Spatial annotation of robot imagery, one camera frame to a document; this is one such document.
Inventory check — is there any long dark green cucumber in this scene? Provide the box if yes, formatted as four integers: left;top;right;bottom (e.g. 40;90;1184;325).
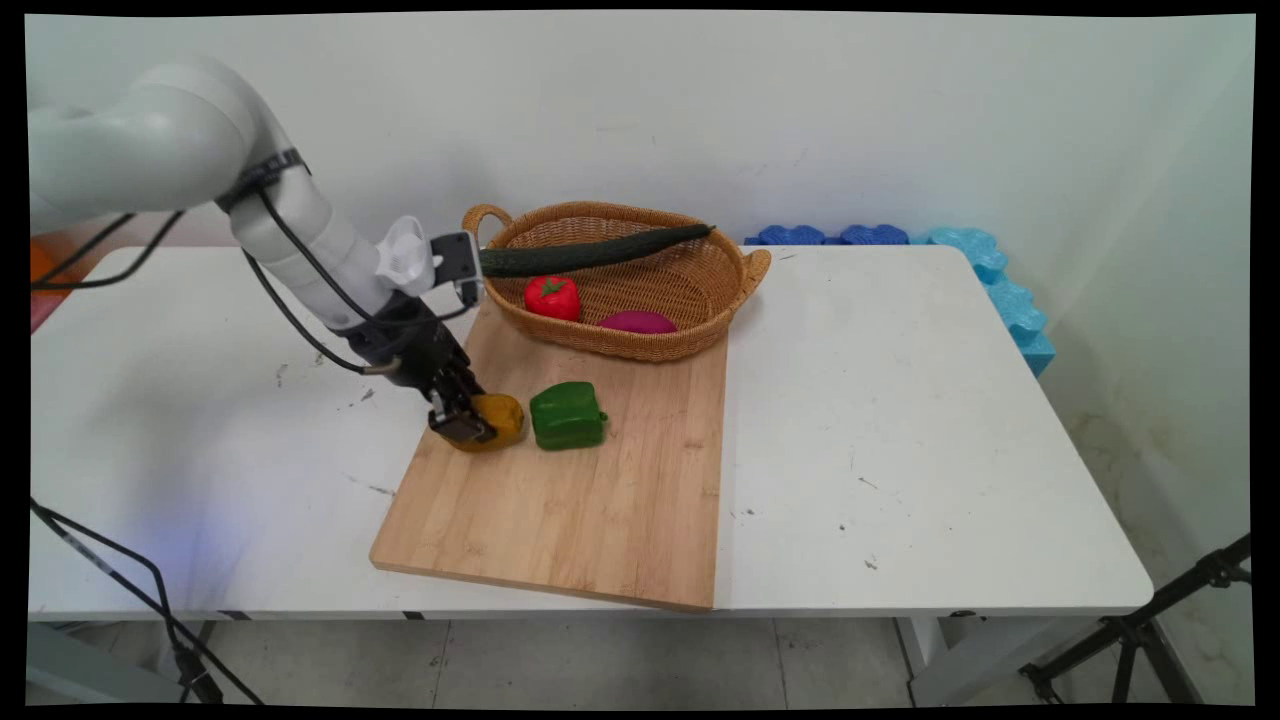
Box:
478;223;716;279

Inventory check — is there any orange object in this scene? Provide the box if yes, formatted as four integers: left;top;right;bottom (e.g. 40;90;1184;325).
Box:
30;238;63;333

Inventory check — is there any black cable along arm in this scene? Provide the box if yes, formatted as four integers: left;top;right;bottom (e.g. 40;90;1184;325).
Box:
256;188;473;327

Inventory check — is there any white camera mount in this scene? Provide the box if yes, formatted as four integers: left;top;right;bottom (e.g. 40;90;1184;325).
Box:
375;215;437;297

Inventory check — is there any black looping cable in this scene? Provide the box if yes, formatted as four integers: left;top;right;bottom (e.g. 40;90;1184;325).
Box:
30;208;187;292

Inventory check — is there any red toy tomato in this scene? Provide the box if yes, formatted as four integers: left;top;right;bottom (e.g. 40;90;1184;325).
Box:
524;275;582;323

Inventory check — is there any purple toy eggplant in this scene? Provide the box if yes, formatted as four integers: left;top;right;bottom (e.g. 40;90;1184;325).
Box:
598;310;679;335

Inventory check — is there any yellow toy bell pepper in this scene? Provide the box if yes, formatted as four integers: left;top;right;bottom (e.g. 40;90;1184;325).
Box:
450;393;526;453

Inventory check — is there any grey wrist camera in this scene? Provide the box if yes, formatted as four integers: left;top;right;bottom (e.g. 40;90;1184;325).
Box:
432;232;487;307

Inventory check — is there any black floor cable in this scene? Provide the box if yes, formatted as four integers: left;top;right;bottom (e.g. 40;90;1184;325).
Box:
30;498;263;707

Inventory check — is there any black tripod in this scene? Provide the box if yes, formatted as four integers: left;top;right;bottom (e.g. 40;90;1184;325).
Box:
1020;535;1253;706

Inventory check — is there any black cable with silver plug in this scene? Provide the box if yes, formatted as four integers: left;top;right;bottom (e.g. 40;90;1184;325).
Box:
243;248;403;378

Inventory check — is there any woven wicker basket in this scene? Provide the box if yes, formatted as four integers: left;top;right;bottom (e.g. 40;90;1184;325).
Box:
462;202;772;363

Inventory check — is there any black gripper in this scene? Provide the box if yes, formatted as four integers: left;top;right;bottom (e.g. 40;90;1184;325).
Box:
345;298;497;446

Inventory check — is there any black strap on arm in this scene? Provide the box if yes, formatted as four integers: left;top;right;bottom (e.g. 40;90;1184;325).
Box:
215;148;311;213

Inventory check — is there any light blue foam mat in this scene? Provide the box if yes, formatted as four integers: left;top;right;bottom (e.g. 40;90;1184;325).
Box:
912;227;1057;378

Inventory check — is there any green toy bell pepper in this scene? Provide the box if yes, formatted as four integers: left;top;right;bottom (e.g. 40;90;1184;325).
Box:
529;381;609;452

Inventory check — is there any wooden cutting board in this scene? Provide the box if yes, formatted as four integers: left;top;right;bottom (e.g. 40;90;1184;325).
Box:
369;300;729;613

